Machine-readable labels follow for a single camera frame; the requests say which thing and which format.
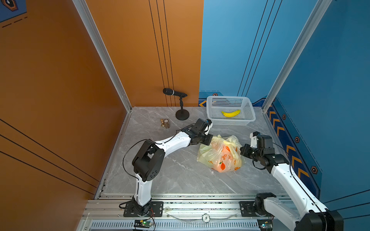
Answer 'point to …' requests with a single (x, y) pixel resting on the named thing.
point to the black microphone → (169, 91)
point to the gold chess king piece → (162, 124)
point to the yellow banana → (231, 114)
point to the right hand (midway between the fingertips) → (239, 148)
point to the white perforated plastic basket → (230, 110)
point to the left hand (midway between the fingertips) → (211, 137)
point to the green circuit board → (142, 224)
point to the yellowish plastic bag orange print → (222, 155)
